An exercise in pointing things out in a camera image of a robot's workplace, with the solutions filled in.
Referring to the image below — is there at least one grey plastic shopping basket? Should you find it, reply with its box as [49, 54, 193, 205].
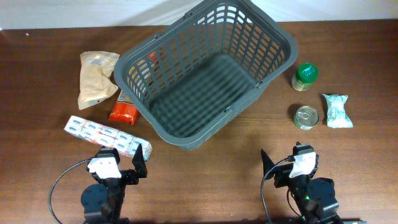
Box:
[114, 1, 298, 151]

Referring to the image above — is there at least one left black camera cable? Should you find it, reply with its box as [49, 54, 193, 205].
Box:
[49, 158, 93, 224]

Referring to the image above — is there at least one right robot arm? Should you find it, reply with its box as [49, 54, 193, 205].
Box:
[261, 142, 364, 224]

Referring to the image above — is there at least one green lid glass jar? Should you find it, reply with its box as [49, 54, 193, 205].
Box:
[291, 63, 318, 91]

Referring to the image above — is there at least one tissue pocket packs bundle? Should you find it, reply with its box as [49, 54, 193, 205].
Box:
[64, 116, 152, 161]

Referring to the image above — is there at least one beige grain pouch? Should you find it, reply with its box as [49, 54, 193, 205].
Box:
[78, 51, 120, 110]

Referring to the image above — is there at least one right black camera cable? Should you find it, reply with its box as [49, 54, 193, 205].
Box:
[260, 155, 295, 224]

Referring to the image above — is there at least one orange snack packet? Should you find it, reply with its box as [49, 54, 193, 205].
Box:
[109, 91, 139, 126]

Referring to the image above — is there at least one green label tin can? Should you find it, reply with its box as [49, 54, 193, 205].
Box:
[294, 106, 320, 130]

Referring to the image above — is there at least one pale green foil packet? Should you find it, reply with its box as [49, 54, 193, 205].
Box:
[323, 94, 353, 128]

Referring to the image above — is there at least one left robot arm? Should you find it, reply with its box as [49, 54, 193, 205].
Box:
[81, 144, 147, 224]

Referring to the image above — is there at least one black camera cable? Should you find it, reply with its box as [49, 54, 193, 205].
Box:
[49, 158, 93, 224]
[260, 155, 295, 224]

